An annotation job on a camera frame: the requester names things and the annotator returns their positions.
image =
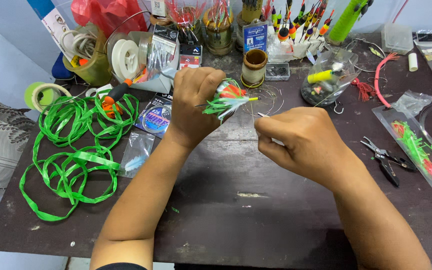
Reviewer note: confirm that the person's left hand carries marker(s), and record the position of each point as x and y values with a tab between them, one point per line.
189	108

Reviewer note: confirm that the person's right hand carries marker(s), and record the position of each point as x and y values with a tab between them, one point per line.
309	142

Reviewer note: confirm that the person's left fingers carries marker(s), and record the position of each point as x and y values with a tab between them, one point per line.
201	80

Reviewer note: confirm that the orange lure with green skirt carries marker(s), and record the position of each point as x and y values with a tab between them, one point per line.
231	98

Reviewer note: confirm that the black red hook packets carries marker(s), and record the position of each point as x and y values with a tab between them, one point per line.
190	56

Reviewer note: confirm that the brass jar with lures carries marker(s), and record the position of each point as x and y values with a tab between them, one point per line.
219	35

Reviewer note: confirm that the black topped clear hook packet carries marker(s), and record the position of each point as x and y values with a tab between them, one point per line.
165	41

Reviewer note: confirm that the brown spool of thread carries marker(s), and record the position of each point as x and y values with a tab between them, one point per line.
254	69

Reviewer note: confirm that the jar with red feather lures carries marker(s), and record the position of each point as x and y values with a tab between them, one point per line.
186	18

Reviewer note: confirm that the blue hook packet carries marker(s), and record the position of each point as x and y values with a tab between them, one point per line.
255	37

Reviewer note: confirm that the small clear box of hooks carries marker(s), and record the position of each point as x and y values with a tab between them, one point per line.
277	71

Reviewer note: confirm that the white line spool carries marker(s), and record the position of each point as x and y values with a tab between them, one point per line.
124	58

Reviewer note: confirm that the clear packet with blue feather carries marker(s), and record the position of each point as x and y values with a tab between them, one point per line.
135	155

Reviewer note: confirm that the red plastic bag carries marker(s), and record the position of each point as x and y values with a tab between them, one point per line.
107	15

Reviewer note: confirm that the group of colourful fishing floats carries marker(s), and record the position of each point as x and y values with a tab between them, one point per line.
302	22

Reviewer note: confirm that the clear bag of tackle parts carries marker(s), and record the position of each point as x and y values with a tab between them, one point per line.
324	84

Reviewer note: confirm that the bare metal fishing hook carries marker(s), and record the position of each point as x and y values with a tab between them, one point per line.
338	111

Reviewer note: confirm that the tangled green plastic ribbon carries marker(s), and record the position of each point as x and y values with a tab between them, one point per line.
75	161

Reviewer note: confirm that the blue white long package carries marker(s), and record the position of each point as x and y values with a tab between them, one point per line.
54	22

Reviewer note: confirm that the red tassel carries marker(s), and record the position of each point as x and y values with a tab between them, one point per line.
364	90

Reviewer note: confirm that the green tape roll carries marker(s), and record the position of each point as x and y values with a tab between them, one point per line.
38	95

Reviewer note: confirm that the pink rubber worm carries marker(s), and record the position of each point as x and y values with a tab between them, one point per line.
379	80

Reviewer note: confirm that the clear plastic box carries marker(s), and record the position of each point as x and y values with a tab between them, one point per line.
396	37

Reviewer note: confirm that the black fishing pliers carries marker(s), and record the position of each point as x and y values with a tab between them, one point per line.
388	161

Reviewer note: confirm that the crumpled clear plastic wrap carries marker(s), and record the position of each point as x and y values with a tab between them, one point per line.
411	103

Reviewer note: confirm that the short white tube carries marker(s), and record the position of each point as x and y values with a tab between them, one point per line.
413	62

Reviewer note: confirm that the clear packet with green lure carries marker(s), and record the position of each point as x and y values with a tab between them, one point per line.
418	150

